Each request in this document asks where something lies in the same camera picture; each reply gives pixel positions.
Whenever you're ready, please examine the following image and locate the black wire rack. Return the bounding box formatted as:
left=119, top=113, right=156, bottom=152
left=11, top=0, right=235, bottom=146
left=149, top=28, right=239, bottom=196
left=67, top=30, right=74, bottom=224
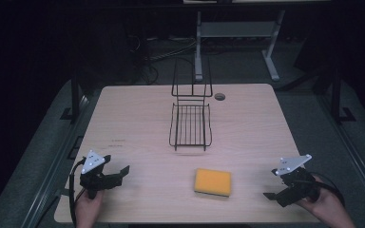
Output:
left=168, top=56, right=214, bottom=152

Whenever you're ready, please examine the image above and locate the grey metal stand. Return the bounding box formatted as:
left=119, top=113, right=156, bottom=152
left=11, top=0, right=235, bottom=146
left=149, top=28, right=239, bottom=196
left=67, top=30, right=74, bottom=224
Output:
left=194, top=9, right=287, bottom=83

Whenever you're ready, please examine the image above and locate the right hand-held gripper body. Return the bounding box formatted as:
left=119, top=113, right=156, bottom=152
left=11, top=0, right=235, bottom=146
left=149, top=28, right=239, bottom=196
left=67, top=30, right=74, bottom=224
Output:
left=274, top=154, right=320, bottom=208

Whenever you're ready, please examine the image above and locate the person's left hand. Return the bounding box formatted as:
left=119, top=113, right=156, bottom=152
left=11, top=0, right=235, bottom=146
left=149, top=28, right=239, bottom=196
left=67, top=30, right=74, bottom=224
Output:
left=74, top=189, right=106, bottom=228

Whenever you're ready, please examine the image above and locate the black metal post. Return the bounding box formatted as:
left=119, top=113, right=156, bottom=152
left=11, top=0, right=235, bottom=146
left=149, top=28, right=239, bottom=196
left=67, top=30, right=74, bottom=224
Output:
left=59, top=61, right=83, bottom=124
left=329, top=61, right=356, bottom=125

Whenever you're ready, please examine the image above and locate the grey metal frame rail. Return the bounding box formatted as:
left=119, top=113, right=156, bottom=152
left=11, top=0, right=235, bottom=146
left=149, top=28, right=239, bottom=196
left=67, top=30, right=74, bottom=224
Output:
left=18, top=94, right=91, bottom=228
left=317, top=93, right=365, bottom=219

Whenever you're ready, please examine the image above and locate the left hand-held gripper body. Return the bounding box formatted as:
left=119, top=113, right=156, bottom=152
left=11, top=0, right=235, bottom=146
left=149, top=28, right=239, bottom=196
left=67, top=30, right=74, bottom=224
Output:
left=79, top=149, right=124, bottom=200

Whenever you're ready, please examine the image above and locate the yellow sponge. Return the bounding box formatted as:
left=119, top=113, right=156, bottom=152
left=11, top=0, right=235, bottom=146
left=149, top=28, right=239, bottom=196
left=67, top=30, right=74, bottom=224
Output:
left=193, top=167, right=233, bottom=199

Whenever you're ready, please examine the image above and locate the bundle of floor cables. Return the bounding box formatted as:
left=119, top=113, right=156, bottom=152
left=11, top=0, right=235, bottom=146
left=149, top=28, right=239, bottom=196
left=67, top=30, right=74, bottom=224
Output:
left=127, top=32, right=199, bottom=86

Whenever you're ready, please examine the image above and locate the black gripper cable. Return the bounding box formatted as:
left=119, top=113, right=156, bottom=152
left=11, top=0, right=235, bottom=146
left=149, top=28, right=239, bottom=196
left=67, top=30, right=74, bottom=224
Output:
left=68, top=157, right=87, bottom=227
left=309, top=171, right=346, bottom=208

